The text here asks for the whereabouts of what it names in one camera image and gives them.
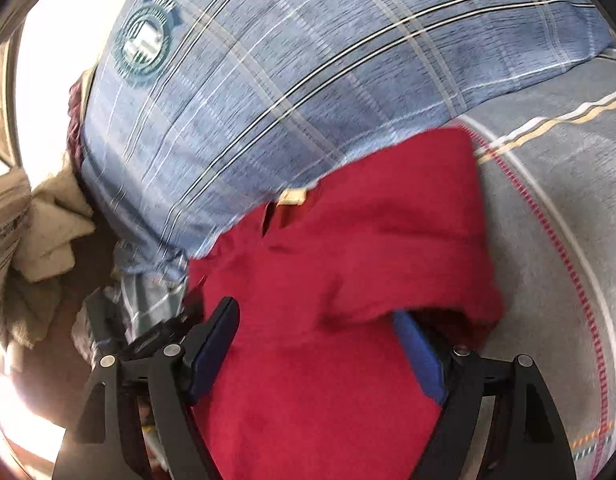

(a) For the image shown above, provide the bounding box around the blue plaid pillow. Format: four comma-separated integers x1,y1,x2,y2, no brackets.
80,0,615,273

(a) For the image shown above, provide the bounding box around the dark red cloth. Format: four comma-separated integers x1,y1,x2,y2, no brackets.
65,71,95,186

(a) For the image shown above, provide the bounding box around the red small garment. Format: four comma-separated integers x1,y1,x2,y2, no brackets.
185,127,505,480

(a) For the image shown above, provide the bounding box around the beige crumpled cloth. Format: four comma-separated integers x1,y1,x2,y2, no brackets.
0,165,96,348

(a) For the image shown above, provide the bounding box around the grey striped bed sheet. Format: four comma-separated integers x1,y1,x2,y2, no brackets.
455,45,616,480

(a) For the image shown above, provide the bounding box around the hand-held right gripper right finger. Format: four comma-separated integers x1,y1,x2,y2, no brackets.
392,311,579,480

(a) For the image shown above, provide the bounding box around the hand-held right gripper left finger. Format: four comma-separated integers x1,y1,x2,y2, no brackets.
52,296,240,480

